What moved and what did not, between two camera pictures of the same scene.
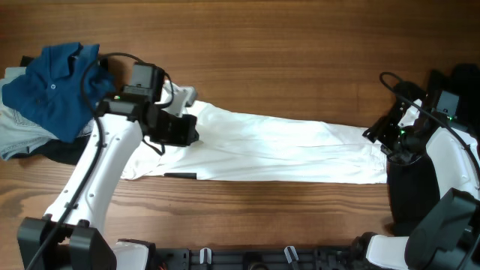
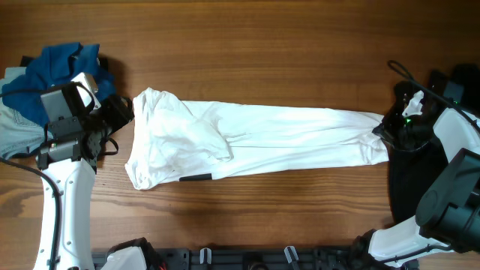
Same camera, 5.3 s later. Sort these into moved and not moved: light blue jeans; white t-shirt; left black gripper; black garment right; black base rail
Moved: left black gripper; white t-shirt
Not moved: black garment right; black base rail; light blue jeans
